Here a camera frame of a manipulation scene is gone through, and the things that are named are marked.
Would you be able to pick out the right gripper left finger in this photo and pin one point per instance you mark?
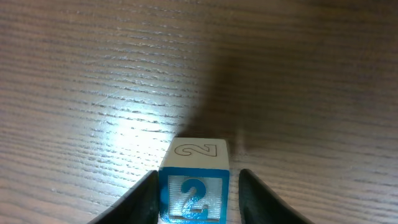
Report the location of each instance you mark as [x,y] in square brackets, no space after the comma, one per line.
[139,205]

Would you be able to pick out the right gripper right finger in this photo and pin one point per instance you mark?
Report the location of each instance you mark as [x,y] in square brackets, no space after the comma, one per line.
[258,204]

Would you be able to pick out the blue number 2 block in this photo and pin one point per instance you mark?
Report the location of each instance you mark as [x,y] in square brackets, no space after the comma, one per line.
[194,181]

